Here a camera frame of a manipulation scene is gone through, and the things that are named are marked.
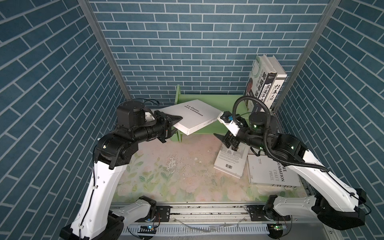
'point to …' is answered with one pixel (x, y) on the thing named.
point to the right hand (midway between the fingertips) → (219, 123)
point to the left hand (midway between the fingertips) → (184, 118)
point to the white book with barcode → (231, 162)
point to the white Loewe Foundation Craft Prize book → (263, 171)
